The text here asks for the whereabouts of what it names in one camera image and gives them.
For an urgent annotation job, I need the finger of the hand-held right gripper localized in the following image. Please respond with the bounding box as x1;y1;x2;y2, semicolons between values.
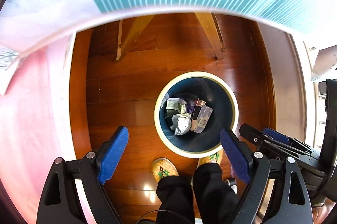
262;127;321;155
239;123;320;170

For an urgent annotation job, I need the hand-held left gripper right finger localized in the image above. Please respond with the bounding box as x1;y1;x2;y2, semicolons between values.
220;127;314;224

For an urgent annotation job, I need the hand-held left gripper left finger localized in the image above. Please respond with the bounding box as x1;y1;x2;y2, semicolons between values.
37;125;129;224

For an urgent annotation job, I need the dark blue cream-rimmed bin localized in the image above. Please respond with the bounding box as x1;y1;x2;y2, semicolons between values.
154;72;239;158

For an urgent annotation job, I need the white blue carton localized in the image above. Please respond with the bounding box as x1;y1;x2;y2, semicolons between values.
190;104;213;133

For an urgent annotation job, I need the white paper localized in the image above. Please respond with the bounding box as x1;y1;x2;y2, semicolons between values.
172;113;192;136

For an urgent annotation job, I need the purple plastic bag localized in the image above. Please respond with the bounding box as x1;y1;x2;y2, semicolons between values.
176;96;197;114

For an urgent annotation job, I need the dark green box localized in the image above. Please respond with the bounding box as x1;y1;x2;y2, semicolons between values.
165;97;188;119

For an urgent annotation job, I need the person's right hand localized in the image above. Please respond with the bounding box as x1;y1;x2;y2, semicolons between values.
313;200;337;224

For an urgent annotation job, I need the yellow knit slipper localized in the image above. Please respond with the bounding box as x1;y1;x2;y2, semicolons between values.
153;158;179;182
197;150;224;169

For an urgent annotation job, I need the small black white roller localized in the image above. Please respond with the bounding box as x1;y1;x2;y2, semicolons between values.
226;178;239;194

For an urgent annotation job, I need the person's right leg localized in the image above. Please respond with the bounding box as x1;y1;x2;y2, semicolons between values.
193;163;240;224

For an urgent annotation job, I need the pink bed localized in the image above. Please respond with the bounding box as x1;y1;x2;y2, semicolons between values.
0;37;95;224

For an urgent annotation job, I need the black cable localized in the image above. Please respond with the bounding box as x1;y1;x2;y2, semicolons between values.
136;209;159;224

